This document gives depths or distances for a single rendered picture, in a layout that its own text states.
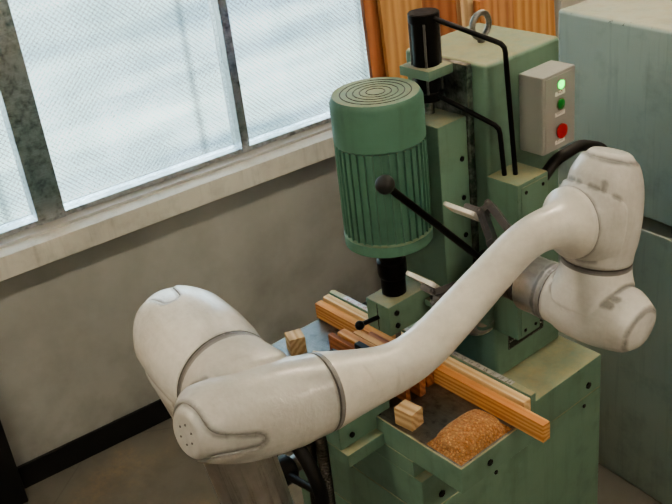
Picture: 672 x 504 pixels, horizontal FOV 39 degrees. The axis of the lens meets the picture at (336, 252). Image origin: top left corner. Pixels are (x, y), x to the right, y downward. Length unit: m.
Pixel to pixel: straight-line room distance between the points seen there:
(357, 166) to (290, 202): 1.70
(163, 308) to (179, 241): 2.03
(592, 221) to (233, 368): 0.52
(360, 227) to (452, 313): 0.62
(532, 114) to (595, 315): 0.62
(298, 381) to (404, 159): 0.74
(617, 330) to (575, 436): 0.93
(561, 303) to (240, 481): 0.52
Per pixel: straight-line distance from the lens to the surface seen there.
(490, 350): 2.12
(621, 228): 1.35
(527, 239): 1.27
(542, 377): 2.16
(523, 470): 2.17
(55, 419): 3.35
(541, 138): 1.90
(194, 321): 1.19
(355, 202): 1.80
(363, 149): 1.73
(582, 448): 2.34
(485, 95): 1.84
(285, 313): 3.61
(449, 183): 1.88
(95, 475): 3.39
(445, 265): 1.95
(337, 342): 2.04
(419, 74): 1.83
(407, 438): 1.86
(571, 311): 1.41
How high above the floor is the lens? 2.08
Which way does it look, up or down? 28 degrees down
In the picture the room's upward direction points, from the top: 7 degrees counter-clockwise
